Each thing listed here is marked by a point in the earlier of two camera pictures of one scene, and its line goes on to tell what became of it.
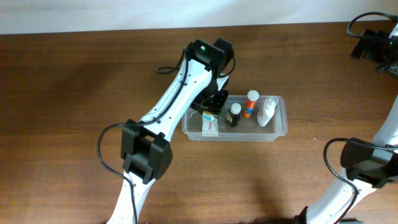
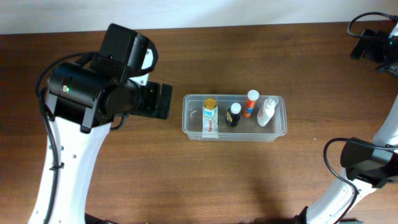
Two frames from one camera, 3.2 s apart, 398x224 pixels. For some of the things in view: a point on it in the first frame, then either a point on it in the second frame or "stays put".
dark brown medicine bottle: [233, 114] stays put
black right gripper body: [380, 50] stays put
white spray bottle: [267, 111] stays put
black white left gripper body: [211, 98] to [147, 104]
